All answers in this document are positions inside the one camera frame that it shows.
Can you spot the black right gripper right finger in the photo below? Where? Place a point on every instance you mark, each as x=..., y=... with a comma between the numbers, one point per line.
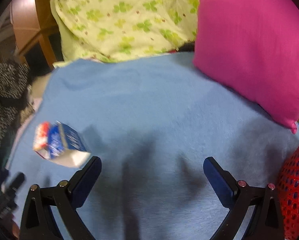
x=266, y=221

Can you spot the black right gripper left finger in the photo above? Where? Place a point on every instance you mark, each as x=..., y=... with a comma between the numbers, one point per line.
x=38, y=221

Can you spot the blue white carton box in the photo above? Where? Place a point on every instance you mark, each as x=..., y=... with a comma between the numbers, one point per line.
x=65, y=146

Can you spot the red yellow white medicine box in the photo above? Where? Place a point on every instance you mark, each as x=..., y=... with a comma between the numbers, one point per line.
x=40, y=143

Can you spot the red plastic mesh basket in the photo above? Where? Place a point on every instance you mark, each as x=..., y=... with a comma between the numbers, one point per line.
x=288, y=193

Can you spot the black white dotted garment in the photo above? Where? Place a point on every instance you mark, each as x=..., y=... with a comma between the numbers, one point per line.
x=14, y=81

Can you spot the blue bed blanket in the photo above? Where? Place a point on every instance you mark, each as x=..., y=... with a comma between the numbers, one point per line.
x=152, y=122

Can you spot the magenta pillow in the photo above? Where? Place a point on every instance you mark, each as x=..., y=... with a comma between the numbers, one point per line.
x=252, y=46

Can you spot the brown wooden wardrobe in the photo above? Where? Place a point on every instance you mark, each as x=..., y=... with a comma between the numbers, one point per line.
x=37, y=35

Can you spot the green clover print quilt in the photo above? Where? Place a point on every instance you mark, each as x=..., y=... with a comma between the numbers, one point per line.
x=123, y=30

